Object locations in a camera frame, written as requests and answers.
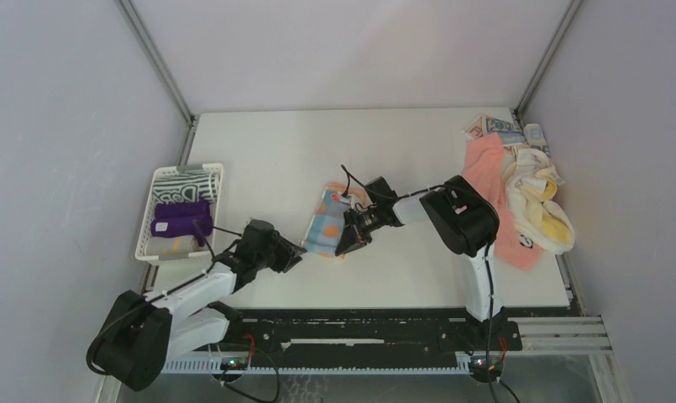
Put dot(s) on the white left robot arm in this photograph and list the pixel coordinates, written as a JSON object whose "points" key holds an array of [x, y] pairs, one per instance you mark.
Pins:
{"points": [[144, 331]]}

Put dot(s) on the right base control board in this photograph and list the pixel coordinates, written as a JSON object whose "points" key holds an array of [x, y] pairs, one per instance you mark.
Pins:
{"points": [[481, 363]]}

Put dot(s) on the orange polka dot towel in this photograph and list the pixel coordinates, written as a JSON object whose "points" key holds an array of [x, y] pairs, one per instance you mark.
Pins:
{"points": [[326, 225]]}

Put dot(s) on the purple towel roll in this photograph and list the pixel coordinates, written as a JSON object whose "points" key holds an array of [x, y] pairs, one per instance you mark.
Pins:
{"points": [[182, 219]]}

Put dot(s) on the pink towel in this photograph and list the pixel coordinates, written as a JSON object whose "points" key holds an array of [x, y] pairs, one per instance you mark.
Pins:
{"points": [[483, 166]]}

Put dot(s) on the left aluminium frame post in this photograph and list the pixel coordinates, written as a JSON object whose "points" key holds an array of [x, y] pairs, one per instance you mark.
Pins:
{"points": [[155, 58]]}

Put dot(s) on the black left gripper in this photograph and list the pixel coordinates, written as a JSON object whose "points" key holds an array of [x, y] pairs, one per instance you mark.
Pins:
{"points": [[285, 248]]}

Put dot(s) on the white yellow towel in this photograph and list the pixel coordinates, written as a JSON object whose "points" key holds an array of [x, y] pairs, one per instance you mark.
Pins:
{"points": [[531, 182]]}

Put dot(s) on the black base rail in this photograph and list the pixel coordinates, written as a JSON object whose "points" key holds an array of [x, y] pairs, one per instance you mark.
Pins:
{"points": [[429, 338]]}

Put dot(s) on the black white zebra towel roll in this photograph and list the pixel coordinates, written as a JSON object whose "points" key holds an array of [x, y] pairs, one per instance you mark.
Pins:
{"points": [[186, 187]]}

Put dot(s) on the right aluminium frame post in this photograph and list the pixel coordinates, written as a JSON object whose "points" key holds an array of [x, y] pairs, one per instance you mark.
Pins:
{"points": [[564, 26]]}

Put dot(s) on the blue patterned towel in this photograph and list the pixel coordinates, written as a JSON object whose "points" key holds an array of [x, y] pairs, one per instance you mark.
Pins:
{"points": [[512, 136]]}

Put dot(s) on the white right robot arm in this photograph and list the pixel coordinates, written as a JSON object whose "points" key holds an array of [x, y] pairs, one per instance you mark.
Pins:
{"points": [[466, 223]]}

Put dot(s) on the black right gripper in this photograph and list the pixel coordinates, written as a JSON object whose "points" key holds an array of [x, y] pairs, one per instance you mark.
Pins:
{"points": [[354, 229]]}

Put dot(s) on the aluminium frame post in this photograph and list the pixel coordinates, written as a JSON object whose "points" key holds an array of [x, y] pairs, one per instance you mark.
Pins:
{"points": [[155, 58], [564, 26]]}

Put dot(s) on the left base control board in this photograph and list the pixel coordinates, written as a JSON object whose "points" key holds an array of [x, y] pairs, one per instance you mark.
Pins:
{"points": [[236, 364]]}

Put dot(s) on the base control board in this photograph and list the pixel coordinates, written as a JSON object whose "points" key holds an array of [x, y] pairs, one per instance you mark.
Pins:
{"points": [[236, 364], [481, 363]]}

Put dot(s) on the grey yellow towel roll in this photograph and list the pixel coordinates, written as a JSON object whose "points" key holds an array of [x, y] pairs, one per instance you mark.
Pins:
{"points": [[158, 246]]}

